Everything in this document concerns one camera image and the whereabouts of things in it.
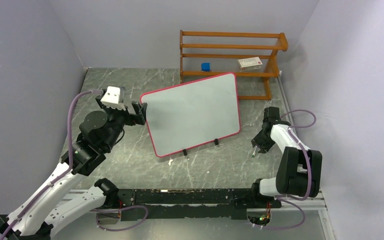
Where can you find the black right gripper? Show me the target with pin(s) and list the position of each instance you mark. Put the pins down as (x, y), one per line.
(263, 147)

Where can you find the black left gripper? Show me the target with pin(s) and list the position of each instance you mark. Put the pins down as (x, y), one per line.
(140, 117)

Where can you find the pink-framed whiteboard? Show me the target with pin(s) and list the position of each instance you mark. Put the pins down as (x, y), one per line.
(192, 114)

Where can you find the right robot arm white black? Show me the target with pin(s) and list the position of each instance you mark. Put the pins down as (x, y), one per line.
(299, 172)

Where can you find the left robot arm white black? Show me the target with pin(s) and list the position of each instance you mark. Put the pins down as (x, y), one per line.
(42, 216)

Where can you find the white red box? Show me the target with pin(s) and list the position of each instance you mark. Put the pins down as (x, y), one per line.
(251, 63)

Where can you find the blue object on rack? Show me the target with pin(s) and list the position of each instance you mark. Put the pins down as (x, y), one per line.
(205, 67)

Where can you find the orange wooden rack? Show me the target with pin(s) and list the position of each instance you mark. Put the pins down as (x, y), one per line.
(223, 49)

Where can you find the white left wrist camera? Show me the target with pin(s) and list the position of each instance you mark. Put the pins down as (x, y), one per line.
(114, 98)

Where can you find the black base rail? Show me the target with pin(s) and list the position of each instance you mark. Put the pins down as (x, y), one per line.
(233, 203)

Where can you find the aluminium frame rail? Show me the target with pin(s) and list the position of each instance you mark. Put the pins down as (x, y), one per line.
(316, 204)

